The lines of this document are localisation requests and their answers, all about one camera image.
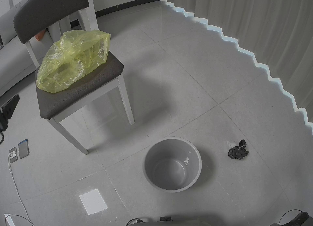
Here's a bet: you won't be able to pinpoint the yellow plastic bag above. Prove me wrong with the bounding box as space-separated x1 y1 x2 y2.
36 30 111 94

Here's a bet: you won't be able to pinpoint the black plastic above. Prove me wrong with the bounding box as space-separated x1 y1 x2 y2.
228 139 249 160

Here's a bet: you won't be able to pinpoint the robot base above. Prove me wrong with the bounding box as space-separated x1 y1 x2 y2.
127 216 284 226

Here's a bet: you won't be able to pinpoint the grey trash bin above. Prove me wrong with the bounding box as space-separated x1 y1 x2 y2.
142 136 202 193

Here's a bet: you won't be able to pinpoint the pale curtain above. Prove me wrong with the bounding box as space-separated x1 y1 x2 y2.
161 0 313 123

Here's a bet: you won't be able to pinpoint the white chair grey cushions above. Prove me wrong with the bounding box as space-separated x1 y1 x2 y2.
13 0 135 156

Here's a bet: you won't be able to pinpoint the pale grey sofa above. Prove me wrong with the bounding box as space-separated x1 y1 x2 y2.
0 0 74 97

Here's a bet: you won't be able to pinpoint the pale grey cushion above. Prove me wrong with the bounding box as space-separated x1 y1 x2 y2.
7 0 46 18

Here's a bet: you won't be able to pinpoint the white cable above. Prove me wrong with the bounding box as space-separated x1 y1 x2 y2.
8 152 33 226

